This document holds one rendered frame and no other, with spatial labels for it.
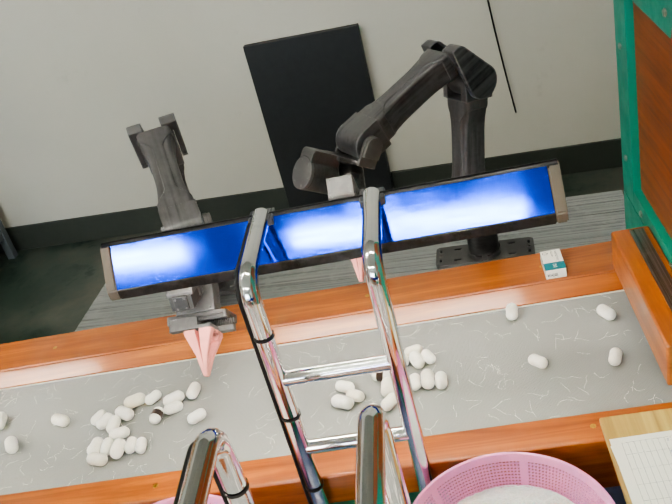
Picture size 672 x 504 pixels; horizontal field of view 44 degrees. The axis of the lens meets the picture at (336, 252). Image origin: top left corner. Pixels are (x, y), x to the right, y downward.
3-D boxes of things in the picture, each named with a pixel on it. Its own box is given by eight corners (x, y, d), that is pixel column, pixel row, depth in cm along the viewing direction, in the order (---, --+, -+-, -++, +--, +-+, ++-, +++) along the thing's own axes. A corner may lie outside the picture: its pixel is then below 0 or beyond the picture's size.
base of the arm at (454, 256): (531, 224, 161) (529, 207, 167) (429, 237, 165) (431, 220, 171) (535, 258, 165) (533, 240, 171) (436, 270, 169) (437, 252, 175)
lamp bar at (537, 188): (125, 271, 120) (106, 229, 117) (558, 193, 111) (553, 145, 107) (110, 303, 113) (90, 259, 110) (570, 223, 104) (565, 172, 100)
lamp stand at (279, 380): (320, 444, 133) (242, 205, 111) (443, 427, 130) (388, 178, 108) (312, 540, 117) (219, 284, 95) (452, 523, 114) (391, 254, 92)
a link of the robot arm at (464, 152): (468, 233, 161) (465, 67, 147) (446, 223, 166) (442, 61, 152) (492, 224, 164) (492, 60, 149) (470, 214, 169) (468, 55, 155)
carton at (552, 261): (540, 261, 147) (539, 251, 146) (560, 257, 146) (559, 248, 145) (546, 279, 142) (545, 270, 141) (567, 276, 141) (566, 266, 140)
